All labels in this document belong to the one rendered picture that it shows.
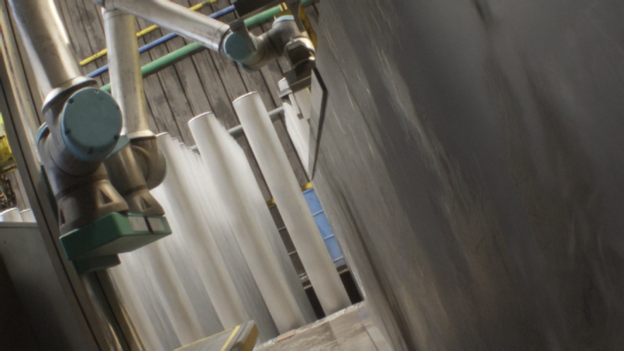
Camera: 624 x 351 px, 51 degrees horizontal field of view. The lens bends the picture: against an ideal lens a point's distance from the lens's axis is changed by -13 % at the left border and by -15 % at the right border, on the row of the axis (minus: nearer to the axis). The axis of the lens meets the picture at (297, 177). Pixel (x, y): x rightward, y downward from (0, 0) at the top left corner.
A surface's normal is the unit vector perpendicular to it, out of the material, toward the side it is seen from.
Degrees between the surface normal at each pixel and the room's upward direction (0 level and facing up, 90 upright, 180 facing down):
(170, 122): 90
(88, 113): 95
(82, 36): 90
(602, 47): 90
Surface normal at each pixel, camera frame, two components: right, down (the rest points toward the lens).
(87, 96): 0.52, -0.19
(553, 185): -0.91, 0.40
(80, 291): -0.01, -0.06
